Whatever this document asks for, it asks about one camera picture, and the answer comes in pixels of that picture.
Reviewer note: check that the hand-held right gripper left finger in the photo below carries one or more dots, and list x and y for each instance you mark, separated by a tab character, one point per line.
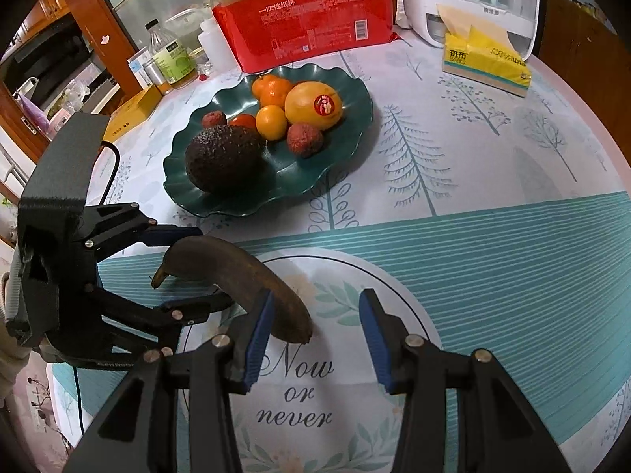
260	335

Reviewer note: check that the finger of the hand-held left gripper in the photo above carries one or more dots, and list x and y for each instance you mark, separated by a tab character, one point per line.
162	234
172	314

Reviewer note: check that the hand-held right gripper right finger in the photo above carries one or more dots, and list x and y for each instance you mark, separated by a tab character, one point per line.
373	340

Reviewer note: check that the overripe brown banana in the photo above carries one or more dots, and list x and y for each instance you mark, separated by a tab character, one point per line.
246	271

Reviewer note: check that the red lychee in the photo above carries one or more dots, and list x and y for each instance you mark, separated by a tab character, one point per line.
304	140
214	119

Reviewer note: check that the red tomato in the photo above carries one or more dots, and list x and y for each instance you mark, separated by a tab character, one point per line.
242	121

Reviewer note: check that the dark green wavy plate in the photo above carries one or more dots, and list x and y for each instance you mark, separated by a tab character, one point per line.
296	172

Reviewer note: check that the small orange mandarin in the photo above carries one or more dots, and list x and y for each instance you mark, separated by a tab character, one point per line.
272	123
270	89

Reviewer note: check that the dark brown avocado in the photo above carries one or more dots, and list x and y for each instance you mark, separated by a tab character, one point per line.
222	157

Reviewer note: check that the flat yellow box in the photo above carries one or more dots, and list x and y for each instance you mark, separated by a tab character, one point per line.
133	108

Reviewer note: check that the printed tablecloth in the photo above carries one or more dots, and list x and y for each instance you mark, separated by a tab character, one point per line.
493	266

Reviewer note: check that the metal can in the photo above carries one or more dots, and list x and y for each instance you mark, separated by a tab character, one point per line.
157	79

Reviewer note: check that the black oven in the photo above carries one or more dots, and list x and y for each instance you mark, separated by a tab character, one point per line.
54	69

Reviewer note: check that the small blue white box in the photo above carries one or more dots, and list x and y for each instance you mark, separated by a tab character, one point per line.
139	66

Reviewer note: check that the green label glass bottle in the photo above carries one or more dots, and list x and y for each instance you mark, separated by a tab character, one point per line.
170	61

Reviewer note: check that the small glass jar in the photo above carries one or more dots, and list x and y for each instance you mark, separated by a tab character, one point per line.
198	61

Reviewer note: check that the large orange with red sticker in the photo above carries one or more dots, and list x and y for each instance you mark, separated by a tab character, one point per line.
308	106

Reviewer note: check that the white plastic bottle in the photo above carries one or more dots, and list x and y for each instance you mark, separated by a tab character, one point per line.
217	44

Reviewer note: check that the red paper cup package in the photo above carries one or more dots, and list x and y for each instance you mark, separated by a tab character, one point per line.
305	24

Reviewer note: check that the yellow tissue pack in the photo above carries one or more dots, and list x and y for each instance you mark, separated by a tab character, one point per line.
488	61

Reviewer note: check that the brown wooden cabinet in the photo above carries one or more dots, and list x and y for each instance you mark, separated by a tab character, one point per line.
586	74

